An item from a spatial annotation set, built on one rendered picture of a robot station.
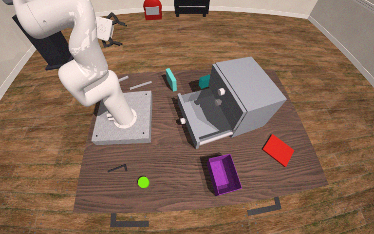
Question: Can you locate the red flat rectangular block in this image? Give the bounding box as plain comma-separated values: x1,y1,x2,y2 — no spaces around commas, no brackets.
262,134,294,167

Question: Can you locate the purple open box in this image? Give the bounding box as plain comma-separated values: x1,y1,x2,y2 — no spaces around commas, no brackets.
207,154,242,196

